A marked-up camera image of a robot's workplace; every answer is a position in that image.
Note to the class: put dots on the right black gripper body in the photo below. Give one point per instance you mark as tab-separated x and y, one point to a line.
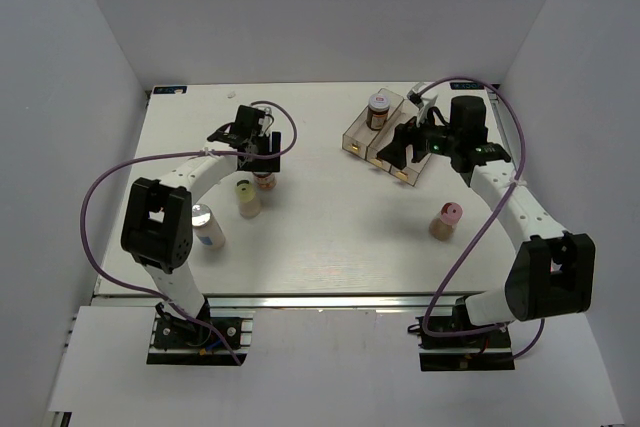
438	140

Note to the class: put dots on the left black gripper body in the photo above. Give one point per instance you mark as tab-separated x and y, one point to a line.
263	164

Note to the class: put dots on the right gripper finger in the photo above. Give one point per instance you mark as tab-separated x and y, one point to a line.
394	152
419	152

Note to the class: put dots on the orange label sauce jar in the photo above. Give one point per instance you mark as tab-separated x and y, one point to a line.
265	181

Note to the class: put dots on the dark brown sauce jar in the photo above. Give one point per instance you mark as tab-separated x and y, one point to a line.
377	111

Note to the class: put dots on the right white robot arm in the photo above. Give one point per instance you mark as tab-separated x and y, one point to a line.
552	274

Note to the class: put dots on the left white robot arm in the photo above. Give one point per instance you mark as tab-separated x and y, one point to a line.
157	229

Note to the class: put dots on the right clear organizer bin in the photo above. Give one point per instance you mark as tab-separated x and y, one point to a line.
412	170

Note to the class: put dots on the middle clear organizer bin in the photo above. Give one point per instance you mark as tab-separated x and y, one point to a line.
400	112

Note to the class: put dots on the right blue table sticker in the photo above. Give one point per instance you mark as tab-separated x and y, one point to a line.
466	85

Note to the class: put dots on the blue table sticker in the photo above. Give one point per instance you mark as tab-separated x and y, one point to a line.
466	85
169	90

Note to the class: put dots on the yellow lid spice bottle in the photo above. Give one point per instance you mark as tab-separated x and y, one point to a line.
249	203

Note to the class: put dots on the pink lid spice bottle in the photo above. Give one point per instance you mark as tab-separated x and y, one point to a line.
444	224

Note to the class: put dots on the left blue table sticker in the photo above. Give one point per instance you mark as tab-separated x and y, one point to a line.
169	90

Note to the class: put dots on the silver lid white bottle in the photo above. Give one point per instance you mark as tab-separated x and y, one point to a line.
206	227

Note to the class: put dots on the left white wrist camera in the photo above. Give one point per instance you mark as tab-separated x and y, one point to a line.
266	121

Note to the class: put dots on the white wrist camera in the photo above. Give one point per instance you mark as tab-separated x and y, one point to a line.
423	103
266	121

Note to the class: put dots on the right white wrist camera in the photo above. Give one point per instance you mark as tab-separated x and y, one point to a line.
423	103

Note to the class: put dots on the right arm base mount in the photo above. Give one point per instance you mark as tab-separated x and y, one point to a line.
490	351

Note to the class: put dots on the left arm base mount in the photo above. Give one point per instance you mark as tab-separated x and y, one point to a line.
175	341

